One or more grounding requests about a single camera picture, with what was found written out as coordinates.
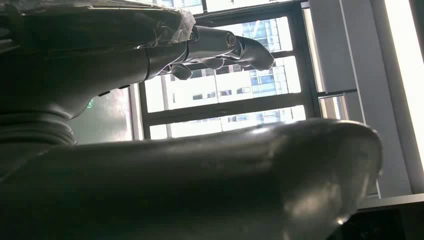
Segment dark window frame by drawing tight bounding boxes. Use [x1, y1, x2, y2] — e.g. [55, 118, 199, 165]
[129, 0, 359, 142]

